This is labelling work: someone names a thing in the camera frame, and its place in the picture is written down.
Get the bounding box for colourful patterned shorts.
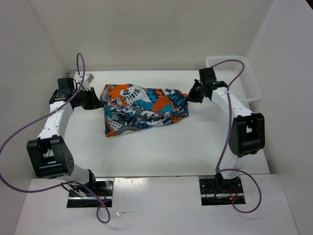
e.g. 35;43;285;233
100;84;189;137

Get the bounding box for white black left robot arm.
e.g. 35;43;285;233
26;74;103;196

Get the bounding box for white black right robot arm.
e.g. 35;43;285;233
187;67;265;192

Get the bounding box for white plastic basket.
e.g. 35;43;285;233
205;55;262;104

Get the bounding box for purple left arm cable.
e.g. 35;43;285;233
0;52;110;224

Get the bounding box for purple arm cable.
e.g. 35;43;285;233
212;59;263;213
0;52;110;224

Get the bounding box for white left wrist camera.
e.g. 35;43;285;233
76;73;94;91

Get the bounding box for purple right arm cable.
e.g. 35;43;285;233
212;59;263;213

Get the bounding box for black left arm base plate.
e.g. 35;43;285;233
67;178;114;208

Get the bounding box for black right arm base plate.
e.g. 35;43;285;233
199;174;246;206

